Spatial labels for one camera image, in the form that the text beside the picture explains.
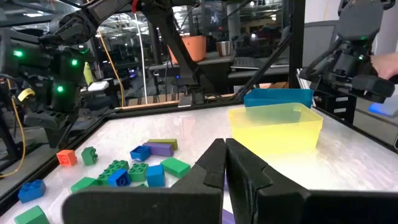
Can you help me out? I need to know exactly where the black laptop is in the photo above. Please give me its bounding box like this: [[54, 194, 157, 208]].
[[231, 56, 290, 70]]

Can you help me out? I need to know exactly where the white small device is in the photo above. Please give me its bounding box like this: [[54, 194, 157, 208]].
[[87, 81, 109, 92]]

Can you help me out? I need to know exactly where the orange pot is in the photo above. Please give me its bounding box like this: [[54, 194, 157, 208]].
[[167, 35, 208, 65]]

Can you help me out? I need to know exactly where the steel cup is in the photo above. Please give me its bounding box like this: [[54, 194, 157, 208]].
[[215, 40, 233, 57]]

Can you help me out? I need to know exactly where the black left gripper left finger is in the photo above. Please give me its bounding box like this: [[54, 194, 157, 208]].
[[61, 138, 227, 224]]

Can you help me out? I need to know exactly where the blue square lego brick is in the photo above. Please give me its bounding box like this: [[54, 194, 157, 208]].
[[17, 179, 47, 204], [129, 145, 152, 162], [108, 169, 132, 187]]

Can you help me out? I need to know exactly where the white cable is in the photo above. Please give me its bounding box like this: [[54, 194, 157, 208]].
[[134, 12, 149, 106]]

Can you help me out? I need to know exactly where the orange cable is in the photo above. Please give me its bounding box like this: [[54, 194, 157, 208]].
[[96, 30, 126, 108]]

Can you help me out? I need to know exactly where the blue plastic bin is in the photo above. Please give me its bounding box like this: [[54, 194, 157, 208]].
[[243, 88, 315, 110]]

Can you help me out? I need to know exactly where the yellow plastic bin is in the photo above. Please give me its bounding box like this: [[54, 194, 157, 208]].
[[228, 102, 324, 156]]

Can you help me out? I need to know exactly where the green square lego brick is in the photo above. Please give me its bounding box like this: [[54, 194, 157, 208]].
[[127, 162, 149, 183], [81, 146, 98, 166]]

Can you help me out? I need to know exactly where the person's hand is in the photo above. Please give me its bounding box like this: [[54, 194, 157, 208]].
[[369, 52, 398, 81]]

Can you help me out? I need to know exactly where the yellow-green bottle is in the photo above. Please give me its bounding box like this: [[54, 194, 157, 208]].
[[83, 61, 95, 86]]

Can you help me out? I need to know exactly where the red square lego brick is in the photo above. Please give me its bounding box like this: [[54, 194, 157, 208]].
[[56, 149, 78, 167]]

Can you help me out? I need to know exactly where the black control box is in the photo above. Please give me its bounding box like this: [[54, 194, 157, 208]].
[[313, 90, 357, 125]]

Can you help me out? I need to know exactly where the dark desk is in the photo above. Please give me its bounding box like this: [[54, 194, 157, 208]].
[[148, 51, 292, 94]]

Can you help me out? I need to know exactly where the yellow cable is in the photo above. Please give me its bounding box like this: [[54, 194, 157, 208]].
[[0, 79, 27, 179]]

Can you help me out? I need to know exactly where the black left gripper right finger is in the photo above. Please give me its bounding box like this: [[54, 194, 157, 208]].
[[226, 138, 398, 224]]

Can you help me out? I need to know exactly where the blue cube block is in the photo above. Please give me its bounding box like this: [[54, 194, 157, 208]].
[[146, 164, 167, 188]]

